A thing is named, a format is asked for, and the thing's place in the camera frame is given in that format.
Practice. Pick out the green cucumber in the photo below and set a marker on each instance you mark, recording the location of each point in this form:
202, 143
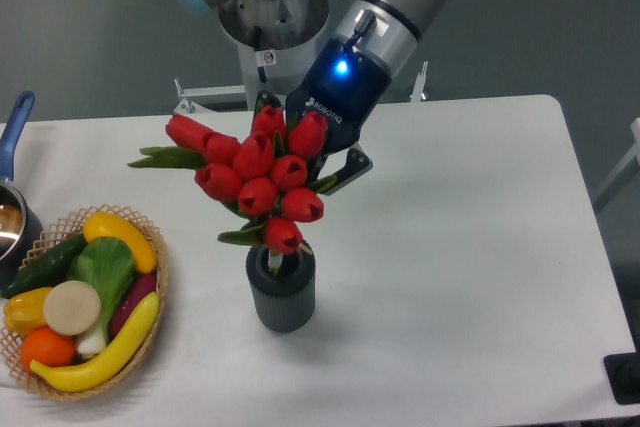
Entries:
48, 269

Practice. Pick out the green bok choy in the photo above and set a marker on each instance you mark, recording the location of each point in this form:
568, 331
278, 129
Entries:
106, 264

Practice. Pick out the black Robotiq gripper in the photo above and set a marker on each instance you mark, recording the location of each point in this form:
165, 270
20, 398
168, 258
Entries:
343, 87

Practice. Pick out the purple eggplant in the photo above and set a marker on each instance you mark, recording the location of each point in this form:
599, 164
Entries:
140, 288

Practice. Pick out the white frame at right edge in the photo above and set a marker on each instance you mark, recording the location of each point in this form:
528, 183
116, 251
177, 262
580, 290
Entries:
620, 175

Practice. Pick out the yellow banana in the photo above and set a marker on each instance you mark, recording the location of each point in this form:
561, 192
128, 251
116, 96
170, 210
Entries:
112, 359

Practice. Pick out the black table clamp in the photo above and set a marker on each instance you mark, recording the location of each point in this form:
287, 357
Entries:
623, 375

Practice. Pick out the yellow bell pepper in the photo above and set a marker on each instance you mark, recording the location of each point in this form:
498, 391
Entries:
24, 313

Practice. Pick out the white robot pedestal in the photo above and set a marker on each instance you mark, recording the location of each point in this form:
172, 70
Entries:
277, 71

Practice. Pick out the blue handled saucepan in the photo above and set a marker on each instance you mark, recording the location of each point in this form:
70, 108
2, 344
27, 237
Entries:
20, 226

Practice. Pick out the woven wicker basket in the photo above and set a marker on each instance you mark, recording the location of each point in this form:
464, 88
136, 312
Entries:
63, 229

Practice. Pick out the beige round disc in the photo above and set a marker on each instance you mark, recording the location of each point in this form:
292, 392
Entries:
71, 308

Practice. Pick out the red tulip bouquet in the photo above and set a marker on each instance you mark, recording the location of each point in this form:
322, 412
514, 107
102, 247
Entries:
265, 179

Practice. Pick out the orange fruit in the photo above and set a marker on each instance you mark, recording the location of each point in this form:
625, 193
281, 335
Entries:
48, 347

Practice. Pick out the dark grey ribbed vase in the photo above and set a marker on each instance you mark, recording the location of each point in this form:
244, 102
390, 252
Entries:
285, 302

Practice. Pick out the white metal base frame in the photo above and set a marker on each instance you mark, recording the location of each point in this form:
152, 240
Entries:
233, 97

